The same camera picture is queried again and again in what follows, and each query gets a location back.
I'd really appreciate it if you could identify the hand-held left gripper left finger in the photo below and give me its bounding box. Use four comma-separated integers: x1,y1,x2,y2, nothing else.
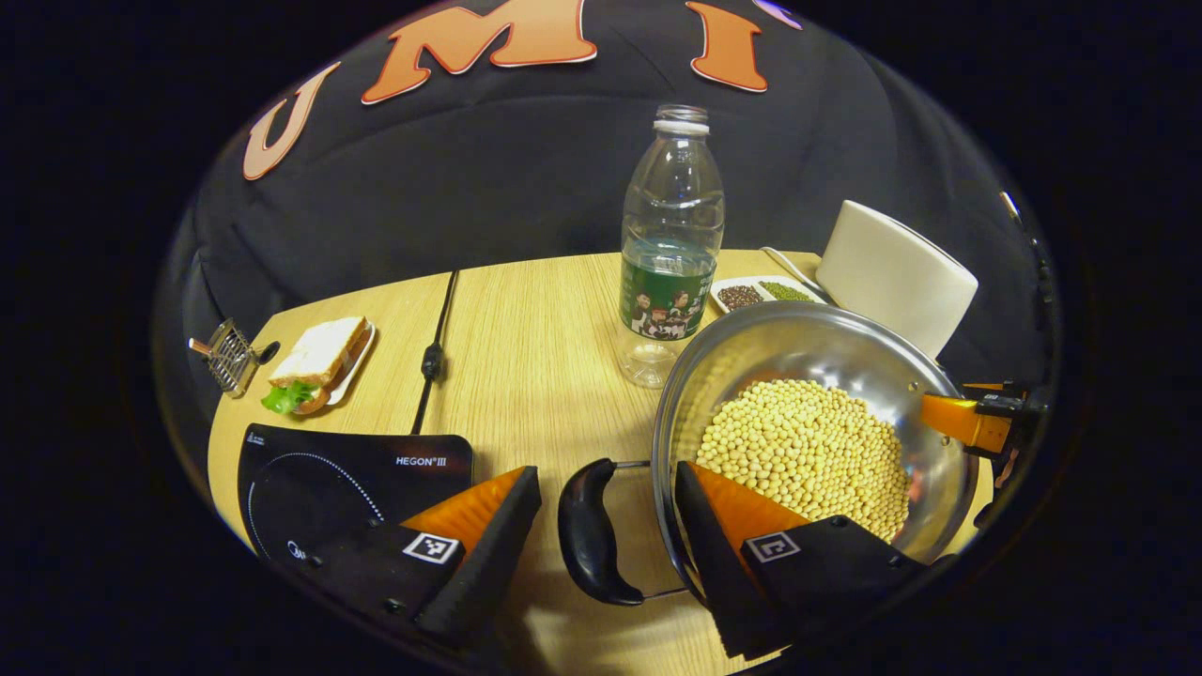
300,465,544,649

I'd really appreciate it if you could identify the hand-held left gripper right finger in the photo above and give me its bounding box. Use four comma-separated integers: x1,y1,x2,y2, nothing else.
674,460,942,661

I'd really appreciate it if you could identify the steel pot with black handle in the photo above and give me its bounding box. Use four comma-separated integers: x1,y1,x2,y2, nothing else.
558,300,982,607

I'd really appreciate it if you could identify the black induction cooktop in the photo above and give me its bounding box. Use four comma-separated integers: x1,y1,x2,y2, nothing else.
237,422,475,569

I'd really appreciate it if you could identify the pile of soybeans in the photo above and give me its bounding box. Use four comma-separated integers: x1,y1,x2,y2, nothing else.
695,378,912,544

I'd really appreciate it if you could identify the white toaster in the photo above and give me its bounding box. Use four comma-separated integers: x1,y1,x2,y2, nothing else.
815,199,979,361

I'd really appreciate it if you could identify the white spoon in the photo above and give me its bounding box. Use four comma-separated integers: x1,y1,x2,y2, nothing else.
761,246,833,306

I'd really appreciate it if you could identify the white divided dish of beans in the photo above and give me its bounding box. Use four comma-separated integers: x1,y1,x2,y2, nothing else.
709,275,820,315

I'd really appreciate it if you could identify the sandwich with lettuce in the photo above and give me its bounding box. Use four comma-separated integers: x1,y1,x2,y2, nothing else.
261,316,370,416

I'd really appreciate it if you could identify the clear plastic water bottle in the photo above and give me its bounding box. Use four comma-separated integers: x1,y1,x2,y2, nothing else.
618,103,726,389

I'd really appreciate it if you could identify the black power cable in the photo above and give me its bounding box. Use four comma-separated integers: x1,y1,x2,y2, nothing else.
410,270,460,436

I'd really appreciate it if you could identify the wire utensil holder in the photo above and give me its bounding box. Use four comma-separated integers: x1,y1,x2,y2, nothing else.
202,317,259,398

